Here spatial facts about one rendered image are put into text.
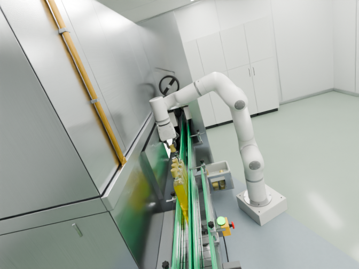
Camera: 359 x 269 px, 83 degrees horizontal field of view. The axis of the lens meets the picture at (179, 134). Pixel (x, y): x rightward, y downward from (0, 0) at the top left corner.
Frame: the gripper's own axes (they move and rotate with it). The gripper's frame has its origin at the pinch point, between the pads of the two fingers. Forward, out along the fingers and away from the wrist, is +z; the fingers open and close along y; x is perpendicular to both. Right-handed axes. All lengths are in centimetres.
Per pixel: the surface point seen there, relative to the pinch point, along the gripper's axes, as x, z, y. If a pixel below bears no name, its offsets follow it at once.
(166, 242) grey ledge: -40, 36, -11
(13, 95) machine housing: -64, -53, -25
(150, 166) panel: -17.0, 2.5, -12.0
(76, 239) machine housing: -64, 0, -32
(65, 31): -44, -68, -13
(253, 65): 373, 17, 163
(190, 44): 373, -67, 39
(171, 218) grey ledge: -23.6, 36.2, -9.7
